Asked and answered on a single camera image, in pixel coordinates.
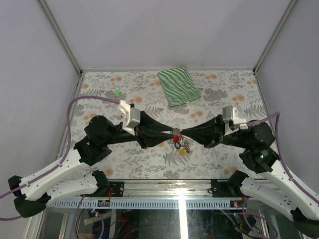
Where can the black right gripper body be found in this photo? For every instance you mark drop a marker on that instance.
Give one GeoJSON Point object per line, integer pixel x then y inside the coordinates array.
{"type": "Point", "coordinates": [224, 128]}

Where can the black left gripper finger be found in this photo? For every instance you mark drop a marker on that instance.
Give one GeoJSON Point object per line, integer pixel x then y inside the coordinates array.
{"type": "Point", "coordinates": [153, 138]}
{"type": "Point", "coordinates": [152, 124]}

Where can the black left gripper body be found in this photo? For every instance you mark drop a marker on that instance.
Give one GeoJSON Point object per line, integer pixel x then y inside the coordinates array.
{"type": "Point", "coordinates": [137, 132]}

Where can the large metal keyring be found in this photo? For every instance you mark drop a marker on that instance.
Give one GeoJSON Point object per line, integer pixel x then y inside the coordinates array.
{"type": "Point", "coordinates": [180, 142]}

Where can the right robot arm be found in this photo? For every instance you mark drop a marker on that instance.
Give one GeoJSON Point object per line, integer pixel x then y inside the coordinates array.
{"type": "Point", "coordinates": [294, 199]}

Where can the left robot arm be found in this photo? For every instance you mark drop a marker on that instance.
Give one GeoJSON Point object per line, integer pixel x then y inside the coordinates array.
{"type": "Point", "coordinates": [93, 148]}

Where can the floral tablecloth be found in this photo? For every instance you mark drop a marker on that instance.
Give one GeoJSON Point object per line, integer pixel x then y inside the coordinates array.
{"type": "Point", "coordinates": [143, 88]}

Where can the green white striped cloth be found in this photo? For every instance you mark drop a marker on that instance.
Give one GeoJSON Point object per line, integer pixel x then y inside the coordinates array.
{"type": "Point", "coordinates": [178, 86]}

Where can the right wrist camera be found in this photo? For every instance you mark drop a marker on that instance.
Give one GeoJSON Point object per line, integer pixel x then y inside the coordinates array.
{"type": "Point", "coordinates": [231, 120]}

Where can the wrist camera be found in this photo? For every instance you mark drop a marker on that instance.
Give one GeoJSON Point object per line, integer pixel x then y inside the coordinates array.
{"type": "Point", "coordinates": [231, 120]}
{"type": "Point", "coordinates": [131, 116]}

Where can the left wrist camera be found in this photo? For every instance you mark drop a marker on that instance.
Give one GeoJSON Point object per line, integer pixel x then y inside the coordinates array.
{"type": "Point", "coordinates": [131, 116]}

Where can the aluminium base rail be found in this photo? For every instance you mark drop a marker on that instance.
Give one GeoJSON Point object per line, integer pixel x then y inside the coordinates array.
{"type": "Point", "coordinates": [159, 189]}

